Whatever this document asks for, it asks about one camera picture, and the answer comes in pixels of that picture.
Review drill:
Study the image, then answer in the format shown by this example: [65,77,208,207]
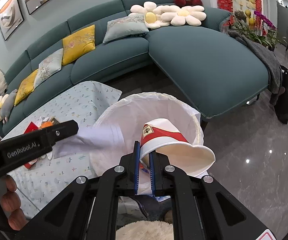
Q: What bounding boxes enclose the gold black cigarette box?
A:
[50,116,60,125]

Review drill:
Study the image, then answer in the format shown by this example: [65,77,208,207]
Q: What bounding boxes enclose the orange plastic bag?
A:
[39,121,53,129]

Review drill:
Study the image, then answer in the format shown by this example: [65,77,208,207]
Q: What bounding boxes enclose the red white paper cup front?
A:
[140,118,215,177]

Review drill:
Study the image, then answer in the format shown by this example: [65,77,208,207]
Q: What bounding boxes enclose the white paper tissue sheet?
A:
[52,126,124,159]

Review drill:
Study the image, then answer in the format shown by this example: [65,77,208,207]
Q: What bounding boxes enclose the red gift box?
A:
[24,122,39,170]

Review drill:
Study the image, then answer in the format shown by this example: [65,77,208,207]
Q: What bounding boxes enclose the white lined trash bin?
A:
[89,91,205,196]

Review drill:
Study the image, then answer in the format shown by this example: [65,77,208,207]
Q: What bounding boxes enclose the person left hand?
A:
[1,175,27,231]

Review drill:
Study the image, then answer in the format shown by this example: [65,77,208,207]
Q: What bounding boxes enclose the floral light blue tablecloth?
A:
[0,80,123,221]

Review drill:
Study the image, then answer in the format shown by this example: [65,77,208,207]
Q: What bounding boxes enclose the grey plush toy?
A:
[0,89,18,124]

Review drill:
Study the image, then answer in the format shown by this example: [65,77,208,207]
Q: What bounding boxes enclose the yellow cushion left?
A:
[14,69,38,106]

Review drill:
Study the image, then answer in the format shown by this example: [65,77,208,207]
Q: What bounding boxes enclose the yellow cushion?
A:
[62,24,96,66]
[14,69,38,106]

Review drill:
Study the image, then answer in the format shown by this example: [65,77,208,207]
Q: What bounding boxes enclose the light blue cushion left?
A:
[34,48,64,89]

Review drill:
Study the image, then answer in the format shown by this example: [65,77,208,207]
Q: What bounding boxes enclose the light blue cushion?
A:
[34,48,64,89]
[103,14,149,43]

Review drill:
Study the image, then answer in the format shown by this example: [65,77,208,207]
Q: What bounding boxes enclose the cream fluffy stool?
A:
[116,220,174,240]

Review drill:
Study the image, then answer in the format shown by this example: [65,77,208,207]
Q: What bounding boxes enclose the yellow cushion centre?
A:
[62,24,96,66]

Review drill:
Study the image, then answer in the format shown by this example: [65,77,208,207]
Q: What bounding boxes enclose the teal sectional sofa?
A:
[0,0,269,135]

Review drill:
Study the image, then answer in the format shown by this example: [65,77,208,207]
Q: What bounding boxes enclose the light blue cushion right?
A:
[103,14,149,43]

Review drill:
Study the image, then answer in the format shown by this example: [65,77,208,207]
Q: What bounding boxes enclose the framed picture left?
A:
[0,0,24,41]

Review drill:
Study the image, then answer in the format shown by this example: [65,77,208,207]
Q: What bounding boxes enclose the white daisy pillow centre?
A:
[130,1,170,30]

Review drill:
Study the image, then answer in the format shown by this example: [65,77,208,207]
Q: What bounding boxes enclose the white daisy pillow right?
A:
[161,5,207,27]

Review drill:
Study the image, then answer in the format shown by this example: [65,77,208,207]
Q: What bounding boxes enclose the grey throw blanket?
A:
[227,30,283,106]

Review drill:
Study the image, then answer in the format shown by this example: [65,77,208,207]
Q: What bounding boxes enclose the potted orchid plants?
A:
[229,9,279,51]

